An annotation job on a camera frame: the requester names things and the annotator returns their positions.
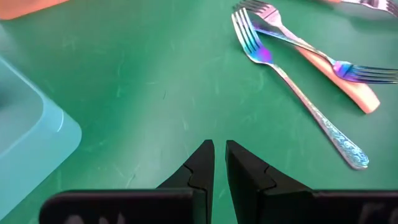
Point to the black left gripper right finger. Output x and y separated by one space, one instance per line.
245 180

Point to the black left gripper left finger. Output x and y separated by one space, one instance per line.
199 174

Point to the iridescent rainbow fork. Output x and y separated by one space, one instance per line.
343 69
264 54

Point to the green table mat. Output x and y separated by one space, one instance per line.
140 77

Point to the teal plastic bin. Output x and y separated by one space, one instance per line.
31 149

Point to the orange plastic bin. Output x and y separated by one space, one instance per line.
25 7

